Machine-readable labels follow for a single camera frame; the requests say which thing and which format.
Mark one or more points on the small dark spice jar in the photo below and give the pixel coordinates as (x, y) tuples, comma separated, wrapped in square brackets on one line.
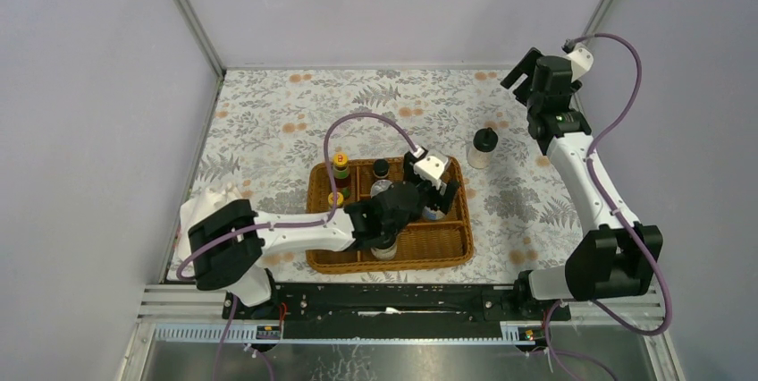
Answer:
[(380, 169)]

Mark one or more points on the silver lid shaker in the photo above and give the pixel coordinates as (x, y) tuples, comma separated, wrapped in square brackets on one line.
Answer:
[(433, 213)]

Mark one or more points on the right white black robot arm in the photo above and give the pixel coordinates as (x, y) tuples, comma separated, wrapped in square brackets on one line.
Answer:
[(611, 261)]

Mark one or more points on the black spout seed bottle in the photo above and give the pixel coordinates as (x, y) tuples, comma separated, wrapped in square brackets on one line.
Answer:
[(484, 143)]

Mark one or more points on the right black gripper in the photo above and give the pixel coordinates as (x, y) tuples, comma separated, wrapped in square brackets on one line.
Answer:
[(526, 66)]

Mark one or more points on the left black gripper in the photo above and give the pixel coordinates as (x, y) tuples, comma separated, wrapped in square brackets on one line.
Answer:
[(435, 200)]

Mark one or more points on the black cap white jar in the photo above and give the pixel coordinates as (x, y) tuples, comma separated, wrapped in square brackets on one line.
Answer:
[(385, 247)]

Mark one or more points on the yellow cap sauce bottle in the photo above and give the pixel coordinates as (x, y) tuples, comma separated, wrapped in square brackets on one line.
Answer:
[(335, 201), (341, 173)]

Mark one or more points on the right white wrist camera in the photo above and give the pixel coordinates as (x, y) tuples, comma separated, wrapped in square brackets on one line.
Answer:
[(580, 57)]

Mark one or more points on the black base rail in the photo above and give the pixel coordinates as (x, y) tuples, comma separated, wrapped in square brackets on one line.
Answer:
[(335, 311)]

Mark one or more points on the floral table mat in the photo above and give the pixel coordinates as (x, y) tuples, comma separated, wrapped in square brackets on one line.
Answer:
[(270, 128)]

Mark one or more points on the white crumpled cloth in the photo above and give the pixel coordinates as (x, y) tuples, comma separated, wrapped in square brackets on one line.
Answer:
[(198, 208)]

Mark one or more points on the wicker divided basket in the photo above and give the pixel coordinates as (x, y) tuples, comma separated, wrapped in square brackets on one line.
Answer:
[(424, 244)]

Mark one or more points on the blue label shaker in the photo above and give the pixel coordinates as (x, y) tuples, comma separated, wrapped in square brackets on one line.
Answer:
[(379, 187)]

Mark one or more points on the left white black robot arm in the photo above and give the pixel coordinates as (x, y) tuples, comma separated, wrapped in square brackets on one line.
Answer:
[(226, 244)]

